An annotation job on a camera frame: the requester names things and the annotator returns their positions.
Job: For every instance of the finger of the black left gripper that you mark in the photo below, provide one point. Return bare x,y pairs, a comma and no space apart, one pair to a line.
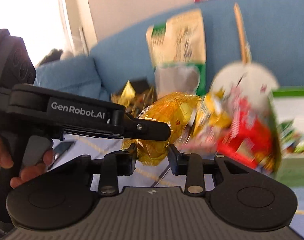
135,128

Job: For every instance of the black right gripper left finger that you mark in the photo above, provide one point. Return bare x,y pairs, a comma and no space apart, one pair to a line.
67,194

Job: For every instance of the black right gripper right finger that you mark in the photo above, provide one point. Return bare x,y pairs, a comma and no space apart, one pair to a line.
238,195

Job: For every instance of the yellow foil snack bag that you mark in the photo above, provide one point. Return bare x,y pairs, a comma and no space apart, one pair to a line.
175,109

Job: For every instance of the red chips snack bag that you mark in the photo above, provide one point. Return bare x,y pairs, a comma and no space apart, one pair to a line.
228,124

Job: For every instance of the person's left hand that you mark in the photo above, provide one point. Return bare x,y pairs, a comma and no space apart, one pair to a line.
27,172

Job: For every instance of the light blue seat cover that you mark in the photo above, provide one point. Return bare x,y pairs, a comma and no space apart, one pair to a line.
145,176

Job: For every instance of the blue cushion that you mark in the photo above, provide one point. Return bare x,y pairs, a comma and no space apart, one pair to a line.
76,75

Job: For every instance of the green snack packet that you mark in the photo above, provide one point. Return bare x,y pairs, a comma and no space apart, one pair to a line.
291,139

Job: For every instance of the beige green grain snack bag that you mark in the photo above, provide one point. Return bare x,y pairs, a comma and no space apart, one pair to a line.
178,54

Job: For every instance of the green white cardboard box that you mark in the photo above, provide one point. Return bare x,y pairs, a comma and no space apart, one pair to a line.
287,113

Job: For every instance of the round painted hand fan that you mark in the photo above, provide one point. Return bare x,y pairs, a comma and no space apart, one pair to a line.
252,79

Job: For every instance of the gold wire basket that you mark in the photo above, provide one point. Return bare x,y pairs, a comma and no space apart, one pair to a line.
135,96

